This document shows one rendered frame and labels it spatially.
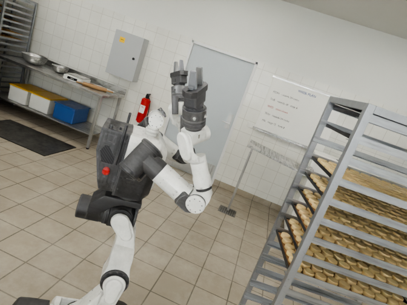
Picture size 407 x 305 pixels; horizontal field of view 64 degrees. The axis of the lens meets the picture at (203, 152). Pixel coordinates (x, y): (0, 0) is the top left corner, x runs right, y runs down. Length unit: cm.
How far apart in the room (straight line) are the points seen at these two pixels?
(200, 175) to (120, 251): 67
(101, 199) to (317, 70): 418
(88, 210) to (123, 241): 23
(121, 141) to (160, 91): 415
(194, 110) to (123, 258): 90
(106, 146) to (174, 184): 35
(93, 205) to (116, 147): 31
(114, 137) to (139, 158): 20
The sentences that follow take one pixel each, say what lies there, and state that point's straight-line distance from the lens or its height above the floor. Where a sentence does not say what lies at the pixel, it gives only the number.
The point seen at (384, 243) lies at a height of 132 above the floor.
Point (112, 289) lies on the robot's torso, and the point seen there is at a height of 59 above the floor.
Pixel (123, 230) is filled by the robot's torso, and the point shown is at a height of 92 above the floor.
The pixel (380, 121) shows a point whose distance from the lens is 140.
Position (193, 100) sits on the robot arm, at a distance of 111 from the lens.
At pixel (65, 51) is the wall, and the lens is 635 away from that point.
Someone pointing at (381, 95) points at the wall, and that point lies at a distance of 536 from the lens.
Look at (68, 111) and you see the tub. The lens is 555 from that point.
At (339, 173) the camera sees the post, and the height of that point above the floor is 154.
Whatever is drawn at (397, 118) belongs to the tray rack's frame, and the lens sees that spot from 139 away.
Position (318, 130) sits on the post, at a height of 164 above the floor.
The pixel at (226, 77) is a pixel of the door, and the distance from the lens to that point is 526.
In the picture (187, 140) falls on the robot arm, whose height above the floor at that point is 148.
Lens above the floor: 174
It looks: 14 degrees down
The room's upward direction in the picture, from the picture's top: 20 degrees clockwise
